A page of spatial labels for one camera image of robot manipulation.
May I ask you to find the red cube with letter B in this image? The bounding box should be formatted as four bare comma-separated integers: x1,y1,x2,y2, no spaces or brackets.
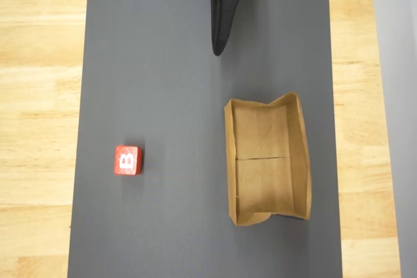
113,145,143,176

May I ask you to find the brown paper bag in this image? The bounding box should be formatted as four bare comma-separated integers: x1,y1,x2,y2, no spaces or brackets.
223,91,313,227

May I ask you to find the dark grey mat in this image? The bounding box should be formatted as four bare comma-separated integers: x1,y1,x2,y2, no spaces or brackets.
66,0,343,278

